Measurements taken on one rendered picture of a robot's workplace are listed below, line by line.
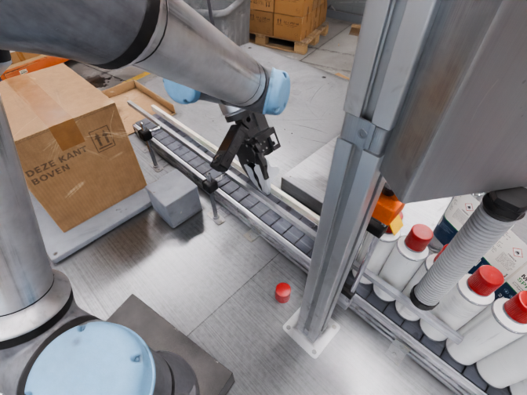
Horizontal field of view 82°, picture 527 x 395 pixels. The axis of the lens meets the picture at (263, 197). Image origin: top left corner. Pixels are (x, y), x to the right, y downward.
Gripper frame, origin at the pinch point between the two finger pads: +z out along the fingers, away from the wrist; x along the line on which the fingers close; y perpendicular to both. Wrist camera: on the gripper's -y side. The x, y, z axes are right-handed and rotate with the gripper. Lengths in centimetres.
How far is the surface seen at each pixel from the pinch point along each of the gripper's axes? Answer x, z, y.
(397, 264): -33.3, 10.6, -1.6
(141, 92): 79, -34, 13
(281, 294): -12.9, 15.7, -14.3
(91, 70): 332, -84, 65
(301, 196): 0.9, 8.5, 11.5
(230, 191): 11.5, -0.3, -2.6
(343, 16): 240, -37, 398
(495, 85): -53, -22, -16
